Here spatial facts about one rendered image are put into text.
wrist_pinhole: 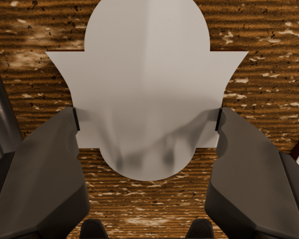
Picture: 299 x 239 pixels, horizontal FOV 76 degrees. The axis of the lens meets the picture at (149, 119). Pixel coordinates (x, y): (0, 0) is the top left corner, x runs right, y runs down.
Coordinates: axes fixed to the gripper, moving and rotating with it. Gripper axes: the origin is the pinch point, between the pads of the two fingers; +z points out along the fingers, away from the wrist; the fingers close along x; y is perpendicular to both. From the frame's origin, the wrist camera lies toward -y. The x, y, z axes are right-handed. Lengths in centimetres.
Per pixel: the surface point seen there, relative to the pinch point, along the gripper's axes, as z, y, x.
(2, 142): 2.1, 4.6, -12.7
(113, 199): 0.3, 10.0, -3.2
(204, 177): 0.5, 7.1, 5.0
